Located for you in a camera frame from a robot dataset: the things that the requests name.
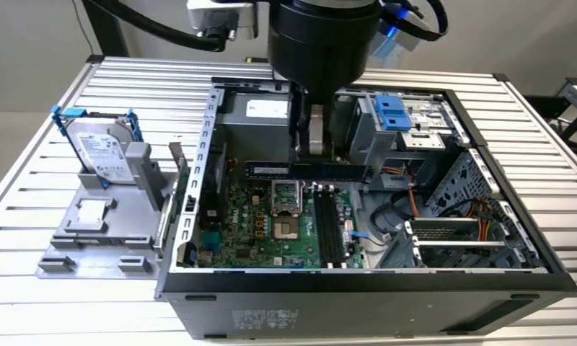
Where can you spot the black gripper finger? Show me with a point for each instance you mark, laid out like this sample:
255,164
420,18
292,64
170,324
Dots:
319,126

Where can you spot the RAM stick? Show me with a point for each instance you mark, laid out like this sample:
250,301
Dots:
327,172

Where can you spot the black RAM slot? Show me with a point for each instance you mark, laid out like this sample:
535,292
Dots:
322,226
328,226
339,226
334,226

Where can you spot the grey power supply unit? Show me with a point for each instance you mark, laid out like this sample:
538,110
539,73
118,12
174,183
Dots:
250,140

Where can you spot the blue disk carrier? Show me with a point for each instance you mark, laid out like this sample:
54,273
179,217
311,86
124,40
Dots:
390,115

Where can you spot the silver disk bay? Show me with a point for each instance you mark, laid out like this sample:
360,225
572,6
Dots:
423,140

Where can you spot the CPU socket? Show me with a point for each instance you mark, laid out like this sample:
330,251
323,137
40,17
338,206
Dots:
286,227

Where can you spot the green motherboard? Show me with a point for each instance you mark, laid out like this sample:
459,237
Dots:
240,234

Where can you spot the hard disk in blue carrier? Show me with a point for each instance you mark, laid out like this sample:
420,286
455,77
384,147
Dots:
99,151

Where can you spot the grey parts rack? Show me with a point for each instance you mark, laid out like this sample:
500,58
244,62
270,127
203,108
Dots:
126,216

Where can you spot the black open PC case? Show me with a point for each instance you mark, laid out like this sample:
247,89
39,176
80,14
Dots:
366,310

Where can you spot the silver CPU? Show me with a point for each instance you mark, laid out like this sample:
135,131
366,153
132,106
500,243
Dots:
91,212

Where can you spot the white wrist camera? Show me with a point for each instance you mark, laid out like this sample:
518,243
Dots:
222,18

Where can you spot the graphics card with silver bracket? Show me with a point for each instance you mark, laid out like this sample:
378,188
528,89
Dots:
175,155

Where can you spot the black upright post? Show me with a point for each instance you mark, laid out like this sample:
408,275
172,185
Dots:
106,36

